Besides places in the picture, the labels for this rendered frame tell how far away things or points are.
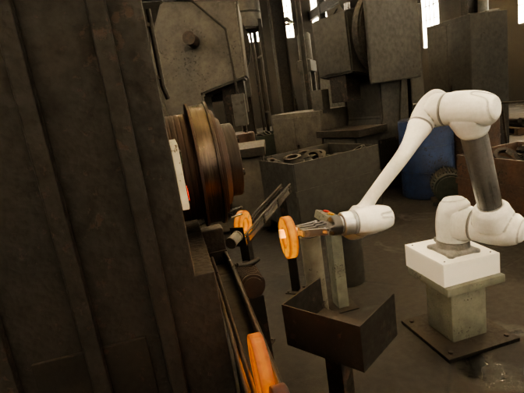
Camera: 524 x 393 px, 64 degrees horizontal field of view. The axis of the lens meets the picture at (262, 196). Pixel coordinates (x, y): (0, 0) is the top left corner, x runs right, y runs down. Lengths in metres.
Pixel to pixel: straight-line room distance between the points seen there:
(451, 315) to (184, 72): 3.20
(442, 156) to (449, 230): 2.74
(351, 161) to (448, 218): 2.06
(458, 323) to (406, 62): 3.54
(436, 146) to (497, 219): 2.84
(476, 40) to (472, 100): 4.49
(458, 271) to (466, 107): 0.81
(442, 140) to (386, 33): 1.32
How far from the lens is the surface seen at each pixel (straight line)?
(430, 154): 4.83
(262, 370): 0.99
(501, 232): 2.08
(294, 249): 1.46
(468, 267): 2.21
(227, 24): 4.30
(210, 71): 4.27
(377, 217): 1.58
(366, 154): 4.22
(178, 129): 1.47
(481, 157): 1.89
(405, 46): 5.28
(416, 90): 8.91
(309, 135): 5.66
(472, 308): 2.37
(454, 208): 2.16
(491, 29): 6.42
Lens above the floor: 1.32
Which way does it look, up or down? 13 degrees down
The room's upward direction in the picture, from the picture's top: 9 degrees counter-clockwise
